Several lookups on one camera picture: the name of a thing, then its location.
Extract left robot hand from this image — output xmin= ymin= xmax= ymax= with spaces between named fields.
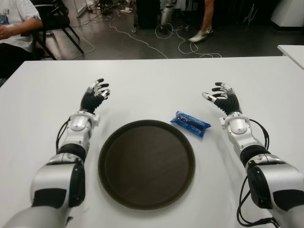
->
xmin=80 ymin=77 xmax=112 ymax=115

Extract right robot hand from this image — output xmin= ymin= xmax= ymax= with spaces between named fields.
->
xmin=201 ymin=82 xmax=243 ymax=117

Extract blue Oreo cookie pack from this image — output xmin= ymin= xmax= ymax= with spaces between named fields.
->
xmin=170 ymin=110 xmax=211 ymax=138

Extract white neighbouring table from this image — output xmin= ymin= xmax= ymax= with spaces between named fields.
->
xmin=277 ymin=44 xmax=304 ymax=66

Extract round dark brown tray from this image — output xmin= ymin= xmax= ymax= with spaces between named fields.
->
xmin=98 ymin=119 xmax=196 ymax=211

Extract black chair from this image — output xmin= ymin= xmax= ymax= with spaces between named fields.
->
xmin=29 ymin=0 xmax=85 ymax=61

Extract walking person in white shoes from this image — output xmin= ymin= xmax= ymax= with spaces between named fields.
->
xmin=189 ymin=0 xmax=214 ymax=43

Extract white board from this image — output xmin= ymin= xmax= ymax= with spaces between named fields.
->
xmin=60 ymin=0 xmax=88 ymax=18

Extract black cabinet on casters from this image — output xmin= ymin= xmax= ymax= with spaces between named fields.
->
xmin=135 ymin=0 xmax=164 ymax=30

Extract silver background robot leg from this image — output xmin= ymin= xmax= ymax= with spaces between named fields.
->
xmin=160 ymin=4 xmax=173 ymax=34

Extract seated person in white shirt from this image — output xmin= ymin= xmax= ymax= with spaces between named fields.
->
xmin=0 ymin=0 xmax=43 ymax=79

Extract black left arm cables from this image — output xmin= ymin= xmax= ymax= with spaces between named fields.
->
xmin=55 ymin=118 xmax=72 ymax=152

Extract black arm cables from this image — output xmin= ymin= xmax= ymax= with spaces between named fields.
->
xmin=55 ymin=118 xmax=72 ymax=152
xmin=237 ymin=118 xmax=274 ymax=226

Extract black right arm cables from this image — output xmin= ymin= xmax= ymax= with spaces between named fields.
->
xmin=237 ymin=118 xmax=274 ymax=226

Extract white floor cable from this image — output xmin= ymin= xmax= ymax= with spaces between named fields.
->
xmin=108 ymin=16 xmax=168 ymax=59
xmin=154 ymin=22 xmax=223 ymax=59

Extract grey metal folding frame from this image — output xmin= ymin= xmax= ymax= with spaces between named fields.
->
xmin=242 ymin=1 xmax=259 ymax=26

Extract white wall panel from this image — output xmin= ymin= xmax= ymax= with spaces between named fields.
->
xmin=270 ymin=0 xmax=304 ymax=27

